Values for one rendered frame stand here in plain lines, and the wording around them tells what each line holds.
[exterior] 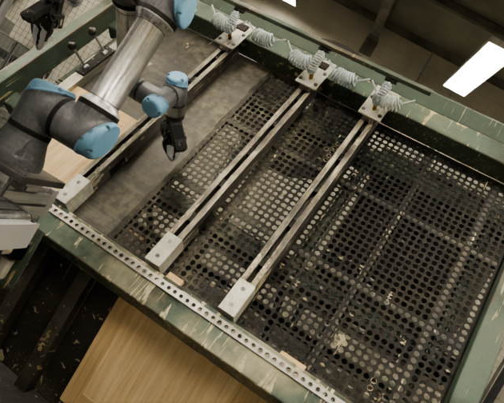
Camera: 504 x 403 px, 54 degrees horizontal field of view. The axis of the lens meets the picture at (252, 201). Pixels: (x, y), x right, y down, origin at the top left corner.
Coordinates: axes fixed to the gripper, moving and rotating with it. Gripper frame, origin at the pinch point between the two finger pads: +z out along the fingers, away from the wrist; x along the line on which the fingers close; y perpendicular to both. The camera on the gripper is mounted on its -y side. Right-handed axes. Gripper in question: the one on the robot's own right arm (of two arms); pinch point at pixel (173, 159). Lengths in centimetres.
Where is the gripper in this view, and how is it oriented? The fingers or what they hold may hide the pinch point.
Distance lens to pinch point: 193.6
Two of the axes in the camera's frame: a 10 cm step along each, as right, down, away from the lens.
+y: -3.9, -6.8, 6.2
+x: -9.1, 1.6, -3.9
